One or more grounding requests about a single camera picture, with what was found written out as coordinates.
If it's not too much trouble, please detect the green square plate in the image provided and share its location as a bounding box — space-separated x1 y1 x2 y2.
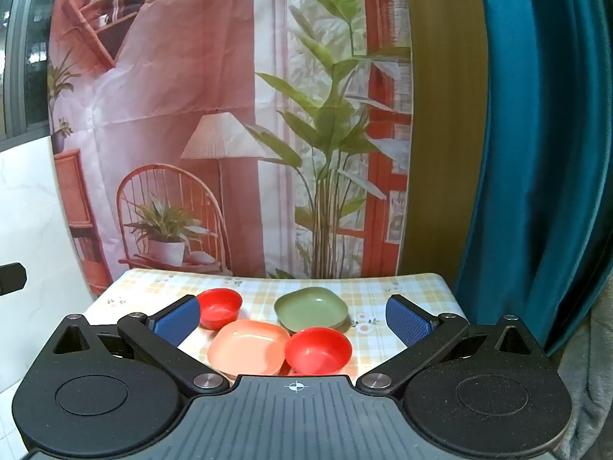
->
273 286 350 337

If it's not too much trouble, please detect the pink square plate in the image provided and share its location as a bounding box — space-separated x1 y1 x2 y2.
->
207 319 291 379

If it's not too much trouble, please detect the grey fleece cloth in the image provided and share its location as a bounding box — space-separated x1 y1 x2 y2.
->
551 292 613 460

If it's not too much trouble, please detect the teal curtain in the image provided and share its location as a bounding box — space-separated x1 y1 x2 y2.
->
452 0 613 358

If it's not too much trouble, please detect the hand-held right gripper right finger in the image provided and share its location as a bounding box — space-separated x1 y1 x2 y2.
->
355 294 552 398

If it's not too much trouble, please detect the red bowl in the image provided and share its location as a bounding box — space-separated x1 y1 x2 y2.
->
284 327 353 375
197 288 243 331

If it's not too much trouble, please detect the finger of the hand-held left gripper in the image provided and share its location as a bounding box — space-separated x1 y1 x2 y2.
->
0 262 28 296

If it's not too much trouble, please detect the yellow checked floral tablecloth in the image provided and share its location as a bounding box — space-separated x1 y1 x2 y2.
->
84 267 472 396

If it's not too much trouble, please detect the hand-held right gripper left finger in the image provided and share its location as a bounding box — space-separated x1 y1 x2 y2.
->
49 295 231 397

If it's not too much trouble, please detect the dark framed window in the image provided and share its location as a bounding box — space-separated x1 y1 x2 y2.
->
0 0 64 141

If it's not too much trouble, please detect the printed room scene wall tapestry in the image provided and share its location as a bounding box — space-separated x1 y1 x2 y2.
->
46 0 415 298

